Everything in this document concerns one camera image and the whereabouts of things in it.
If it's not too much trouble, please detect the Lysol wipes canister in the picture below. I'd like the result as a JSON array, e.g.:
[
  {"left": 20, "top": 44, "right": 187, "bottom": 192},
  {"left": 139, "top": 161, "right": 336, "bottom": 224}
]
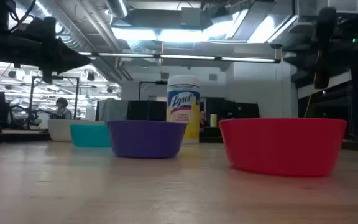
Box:
[{"left": 165, "top": 74, "right": 201, "bottom": 144}]

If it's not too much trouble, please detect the long ceiling strip light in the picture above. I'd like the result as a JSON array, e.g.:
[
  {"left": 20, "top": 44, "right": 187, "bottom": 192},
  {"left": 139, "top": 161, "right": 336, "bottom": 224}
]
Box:
[{"left": 78, "top": 51, "right": 282, "bottom": 65}]

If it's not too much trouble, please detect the black metal stand frame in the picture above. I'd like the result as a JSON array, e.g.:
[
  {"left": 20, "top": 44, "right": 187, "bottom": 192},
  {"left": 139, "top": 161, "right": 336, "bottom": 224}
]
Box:
[{"left": 29, "top": 75, "right": 80, "bottom": 121}]

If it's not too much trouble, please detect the white plastic bowl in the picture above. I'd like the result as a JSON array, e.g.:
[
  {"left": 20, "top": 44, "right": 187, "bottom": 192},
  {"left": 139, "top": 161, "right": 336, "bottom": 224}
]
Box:
[{"left": 47, "top": 119, "right": 107, "bottom": 142}]

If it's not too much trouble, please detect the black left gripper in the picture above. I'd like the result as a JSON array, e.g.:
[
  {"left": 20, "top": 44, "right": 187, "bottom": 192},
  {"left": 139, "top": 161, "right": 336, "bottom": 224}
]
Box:
[{"left": 26, "top": 36, "right": 91, "bottom": 85}]

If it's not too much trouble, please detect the teal plastic bowl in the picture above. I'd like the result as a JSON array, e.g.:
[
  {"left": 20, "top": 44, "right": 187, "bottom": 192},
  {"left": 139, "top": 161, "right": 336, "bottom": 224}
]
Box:
[{"left": 70, "top": 124, "right": 112, "bottom": 148}]

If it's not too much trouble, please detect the person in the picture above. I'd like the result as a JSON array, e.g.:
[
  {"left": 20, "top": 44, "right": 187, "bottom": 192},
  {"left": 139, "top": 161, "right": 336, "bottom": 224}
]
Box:
[
  {"left": 199, "top": 110, "right": 208, "bottom": 129},
  {"left": 52, "top": 97, "right": 73, "bottom": 121}
]

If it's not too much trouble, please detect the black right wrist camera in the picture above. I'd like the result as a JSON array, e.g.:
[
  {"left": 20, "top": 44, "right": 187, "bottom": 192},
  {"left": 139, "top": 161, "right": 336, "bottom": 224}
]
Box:
[{"left": 315, "top": 6, "right": 338, "bottom": 43}]

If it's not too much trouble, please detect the yellow cable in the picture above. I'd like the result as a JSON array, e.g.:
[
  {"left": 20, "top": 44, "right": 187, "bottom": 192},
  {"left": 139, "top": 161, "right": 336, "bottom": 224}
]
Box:
[{"left": 303, "top": 49, "right": 320, "bottom": 119}]

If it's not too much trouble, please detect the black computer monitor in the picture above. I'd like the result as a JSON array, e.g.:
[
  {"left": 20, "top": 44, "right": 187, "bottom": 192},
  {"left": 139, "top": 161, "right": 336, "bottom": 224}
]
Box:
[
  {"left": 205, "top": 97, "right": 260, "bottom": 121},
  {"left": 126, "top": 100, "right": 167, "bottom": 122}
]

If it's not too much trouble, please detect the purple plastic bowl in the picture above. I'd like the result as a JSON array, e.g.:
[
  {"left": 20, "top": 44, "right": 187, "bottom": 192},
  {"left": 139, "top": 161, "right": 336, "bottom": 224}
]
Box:
[{"left": 106, "top": 120, "right": 188, "bottom": 159}]

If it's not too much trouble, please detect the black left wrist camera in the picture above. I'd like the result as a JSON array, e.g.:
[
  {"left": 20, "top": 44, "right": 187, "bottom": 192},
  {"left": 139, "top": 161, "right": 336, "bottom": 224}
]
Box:
[{"left": 26, "top": 16, "right": 57, "bottom": 41}]

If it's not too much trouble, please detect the grey cloth cover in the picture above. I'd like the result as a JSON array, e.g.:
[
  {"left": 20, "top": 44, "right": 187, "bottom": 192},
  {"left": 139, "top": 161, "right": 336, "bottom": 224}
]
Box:
[{"left": 96, "top": 98, "right": 130, "bottom": 122}]

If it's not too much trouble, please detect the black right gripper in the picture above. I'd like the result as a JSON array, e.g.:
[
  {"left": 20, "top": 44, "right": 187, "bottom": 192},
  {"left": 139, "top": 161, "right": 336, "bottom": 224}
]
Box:
[{"left": 284, "top": 37, "right": 357, "bottom": 90}]

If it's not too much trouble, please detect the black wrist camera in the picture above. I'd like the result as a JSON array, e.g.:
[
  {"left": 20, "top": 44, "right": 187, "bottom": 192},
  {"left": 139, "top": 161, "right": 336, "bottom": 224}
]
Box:
[
  {"left": 315, "top": 6, "right": 338, "bottom": 43},
  {"left": 26, "top": 16, "right": 57, "bottom": 41}
]

